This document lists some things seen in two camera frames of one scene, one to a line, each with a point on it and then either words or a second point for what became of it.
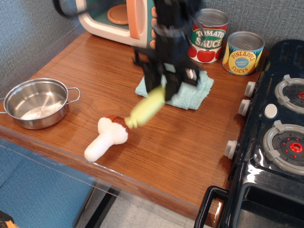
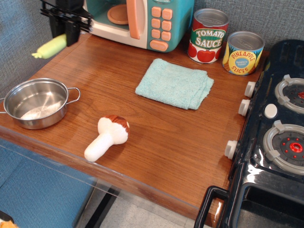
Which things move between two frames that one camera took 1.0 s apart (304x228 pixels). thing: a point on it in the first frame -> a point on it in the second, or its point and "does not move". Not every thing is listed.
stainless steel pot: [39, 103] does not move
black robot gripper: [173, 47] -> [67, 17]
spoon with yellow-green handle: [147, 108] -> [51, 47]
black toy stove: [265, 176] does not move
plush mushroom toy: [113, 130] does not move
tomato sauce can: [208, 33] does not move
